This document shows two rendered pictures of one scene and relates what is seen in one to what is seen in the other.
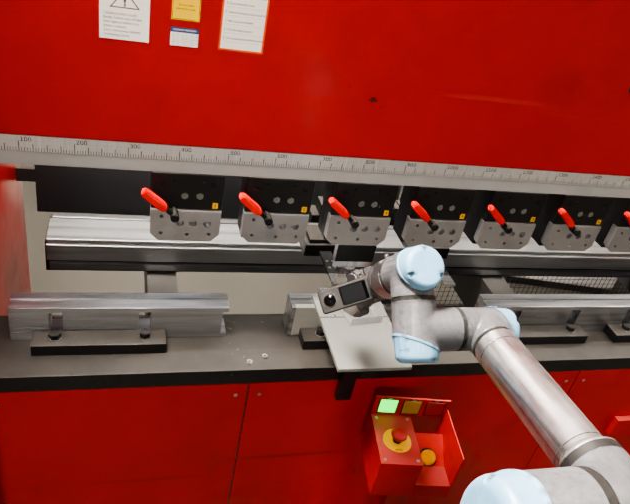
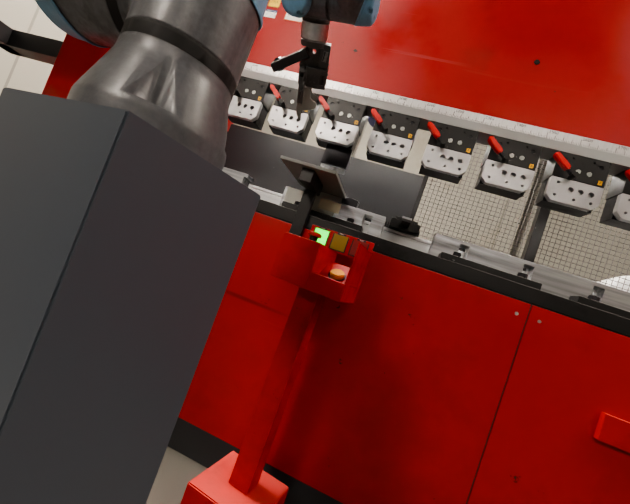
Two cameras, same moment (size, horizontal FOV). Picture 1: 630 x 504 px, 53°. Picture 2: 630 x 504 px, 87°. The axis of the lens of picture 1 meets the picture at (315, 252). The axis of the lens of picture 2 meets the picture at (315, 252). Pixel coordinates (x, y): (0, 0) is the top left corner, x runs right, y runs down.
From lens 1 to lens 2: 153 cm
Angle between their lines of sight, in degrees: 47
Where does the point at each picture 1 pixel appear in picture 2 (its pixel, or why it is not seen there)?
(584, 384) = (541, 329)
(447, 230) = (398, 144)
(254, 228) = (275, 116)
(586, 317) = (542, 279)
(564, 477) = not seen: outside the picture
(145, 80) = not seen: hidden behind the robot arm
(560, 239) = (496, 174)
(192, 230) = (243, 110)
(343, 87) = (339, 42)
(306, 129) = not seen: hidden behind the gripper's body
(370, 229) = (344, 131)
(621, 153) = (539, 109)
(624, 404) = (611, 393)
